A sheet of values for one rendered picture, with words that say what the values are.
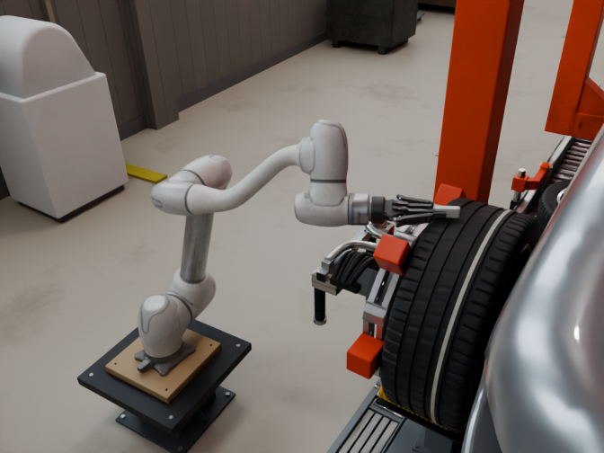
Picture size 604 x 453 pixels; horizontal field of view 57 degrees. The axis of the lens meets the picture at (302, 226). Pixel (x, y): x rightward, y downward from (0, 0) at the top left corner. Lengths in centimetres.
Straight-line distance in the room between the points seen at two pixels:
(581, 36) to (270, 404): 269
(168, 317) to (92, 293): 123
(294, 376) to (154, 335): 76
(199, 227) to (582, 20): 258
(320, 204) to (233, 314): 161
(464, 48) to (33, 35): 264
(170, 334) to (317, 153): 104
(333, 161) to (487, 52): 62
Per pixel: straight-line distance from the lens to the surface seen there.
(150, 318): 220
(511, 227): 156
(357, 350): 155
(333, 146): 150
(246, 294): 314
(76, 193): 408
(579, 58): 381
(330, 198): 150
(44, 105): 382
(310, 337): 286
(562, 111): 390
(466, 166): 199
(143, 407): 227
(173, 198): 181
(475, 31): 185
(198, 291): 227
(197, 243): 212
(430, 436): 213
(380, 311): 153
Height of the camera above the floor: 198
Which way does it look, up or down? 33 degrees down
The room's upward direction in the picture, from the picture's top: 2 degrees counter-clockwise
